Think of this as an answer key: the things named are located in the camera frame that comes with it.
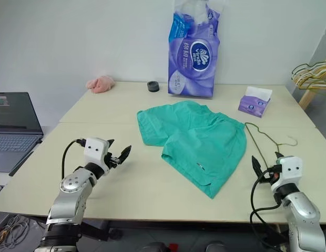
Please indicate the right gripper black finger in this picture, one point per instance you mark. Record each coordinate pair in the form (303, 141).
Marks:
(278, 155)
(257, 168)

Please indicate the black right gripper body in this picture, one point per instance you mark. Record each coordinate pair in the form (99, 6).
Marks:
(270, 174)

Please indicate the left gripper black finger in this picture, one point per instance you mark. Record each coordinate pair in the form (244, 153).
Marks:
(110, 142)
(125, 154)

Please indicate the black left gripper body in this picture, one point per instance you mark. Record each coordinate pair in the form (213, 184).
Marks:
(113, 160)

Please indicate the green shorts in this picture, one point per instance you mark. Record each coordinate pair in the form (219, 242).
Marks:
(199, 136)

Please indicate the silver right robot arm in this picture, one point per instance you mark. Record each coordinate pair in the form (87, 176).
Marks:
(302, 210)

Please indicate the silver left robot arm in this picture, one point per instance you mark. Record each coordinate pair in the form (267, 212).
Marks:
(71, 189)

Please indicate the small purple tissue pack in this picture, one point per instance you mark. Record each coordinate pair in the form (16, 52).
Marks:
(251, 106)

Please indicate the pink plush cloth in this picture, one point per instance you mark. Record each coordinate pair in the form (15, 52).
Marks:
(100, 84)

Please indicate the bunch of hangers on rack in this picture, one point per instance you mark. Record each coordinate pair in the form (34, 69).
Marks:
(313, 77)

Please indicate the dark rounded shape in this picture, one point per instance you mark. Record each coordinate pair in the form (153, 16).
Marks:
(215, 248)

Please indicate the grey laptop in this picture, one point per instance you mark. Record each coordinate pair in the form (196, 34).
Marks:
(13, 139)

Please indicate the small red part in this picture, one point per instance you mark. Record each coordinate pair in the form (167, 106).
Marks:
(173, 248)

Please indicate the large purple tissue pack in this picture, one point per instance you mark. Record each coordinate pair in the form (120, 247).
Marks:
(194, 65)

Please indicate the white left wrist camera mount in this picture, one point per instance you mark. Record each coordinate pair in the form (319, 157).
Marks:
(94, 150)

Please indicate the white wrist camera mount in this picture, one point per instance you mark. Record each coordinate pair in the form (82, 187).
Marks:
(94, 150)
(290, 170)

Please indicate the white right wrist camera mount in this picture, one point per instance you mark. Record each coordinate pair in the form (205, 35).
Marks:
(290, 170)

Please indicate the black table frame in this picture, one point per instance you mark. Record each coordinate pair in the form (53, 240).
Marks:
(97, 232)

